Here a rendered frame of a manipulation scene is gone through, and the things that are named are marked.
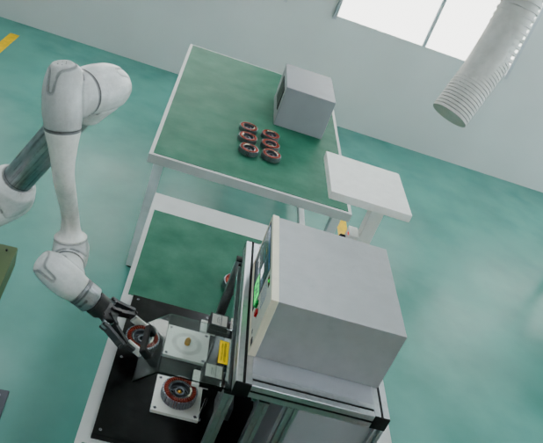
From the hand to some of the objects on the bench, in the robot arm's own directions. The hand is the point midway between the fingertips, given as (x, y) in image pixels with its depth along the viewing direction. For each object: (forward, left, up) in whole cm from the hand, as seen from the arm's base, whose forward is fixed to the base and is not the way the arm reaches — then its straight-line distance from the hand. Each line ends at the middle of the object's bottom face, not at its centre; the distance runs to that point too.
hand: (141, 338), depth 220 cm
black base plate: (+17, -3, -9) cm, 19 cm away
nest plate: (+15, -15, -8) cm, 22 cm away
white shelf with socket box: (+76, +86, -6) cm, 115 cm away
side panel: (+54, -36, -10) cm, 66 cm away
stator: (+15, -15, -6) cm, 22 cm away
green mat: (+40, +61, -7) cm, 73 cm away
